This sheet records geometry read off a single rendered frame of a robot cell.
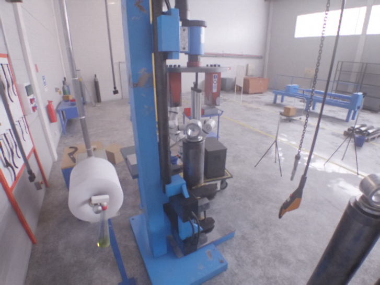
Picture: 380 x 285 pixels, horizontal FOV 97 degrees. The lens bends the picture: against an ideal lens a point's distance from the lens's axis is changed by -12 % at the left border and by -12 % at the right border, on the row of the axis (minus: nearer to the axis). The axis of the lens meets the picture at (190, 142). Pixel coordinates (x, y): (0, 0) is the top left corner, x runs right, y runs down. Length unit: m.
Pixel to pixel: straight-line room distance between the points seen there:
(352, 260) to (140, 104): 1.70
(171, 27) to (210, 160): 2.27
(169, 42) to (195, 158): 1.03
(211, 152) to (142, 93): 1.88
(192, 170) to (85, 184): 1.12
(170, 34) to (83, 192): 1.02
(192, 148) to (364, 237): 1.35
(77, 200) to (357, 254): 1.56
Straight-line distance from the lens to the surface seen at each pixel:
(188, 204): 1.66
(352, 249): 1.49
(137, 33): 1.46
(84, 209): 1.09
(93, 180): 1.00
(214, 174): 3.32
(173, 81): 1.57
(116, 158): 4.58
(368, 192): 1.31
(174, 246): 2.55
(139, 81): 1.46
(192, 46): 1.62
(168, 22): 1.33
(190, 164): 1.85
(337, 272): 1.64
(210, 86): 1.74
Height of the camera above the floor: 2.18
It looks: 24 degrees down
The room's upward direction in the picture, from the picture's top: straight up
